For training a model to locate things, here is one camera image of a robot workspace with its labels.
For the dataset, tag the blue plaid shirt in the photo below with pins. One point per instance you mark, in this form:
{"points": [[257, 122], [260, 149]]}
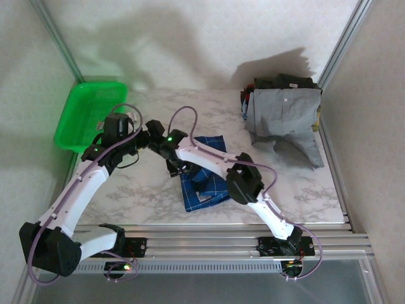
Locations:
{"points": [[193, 196]]}

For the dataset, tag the grey button-up shirt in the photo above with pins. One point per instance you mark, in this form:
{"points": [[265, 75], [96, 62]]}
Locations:
{"points": [[284, 117]]}

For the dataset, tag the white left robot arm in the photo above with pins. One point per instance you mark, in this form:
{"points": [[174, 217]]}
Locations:
{"points": [[79, 196]]}

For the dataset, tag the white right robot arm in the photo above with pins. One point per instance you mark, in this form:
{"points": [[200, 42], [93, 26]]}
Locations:
{"points": [[209, 161]]}

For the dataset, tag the green plastic basket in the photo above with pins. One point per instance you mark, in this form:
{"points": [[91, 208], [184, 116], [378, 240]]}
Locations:
{"points": [[82, 114]]}

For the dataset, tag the multicoloured patterned shirt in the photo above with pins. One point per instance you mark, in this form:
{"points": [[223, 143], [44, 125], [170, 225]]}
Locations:
{"points": [[245, 107]]}

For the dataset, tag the dark olive folded shirt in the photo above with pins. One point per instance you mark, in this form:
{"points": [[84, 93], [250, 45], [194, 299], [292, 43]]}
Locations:
{"points": [[294, 80]]}

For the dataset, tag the mustard folded garment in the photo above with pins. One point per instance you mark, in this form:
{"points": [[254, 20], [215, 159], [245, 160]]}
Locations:
{"points": [[315, 123]]}

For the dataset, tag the aluminium rail base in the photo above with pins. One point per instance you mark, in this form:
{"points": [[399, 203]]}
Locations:
{"points": [[190, 244]]}

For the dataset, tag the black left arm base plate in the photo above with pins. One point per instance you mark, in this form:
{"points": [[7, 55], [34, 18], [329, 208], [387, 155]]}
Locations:
{"points": [[139, 245]]}

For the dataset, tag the aluminium frame post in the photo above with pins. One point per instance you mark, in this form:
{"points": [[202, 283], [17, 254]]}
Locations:
{"points": [[57, 38], [345, 38]]}

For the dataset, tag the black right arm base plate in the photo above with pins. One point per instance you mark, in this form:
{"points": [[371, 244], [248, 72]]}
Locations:
{"points": [[269, 248]]}

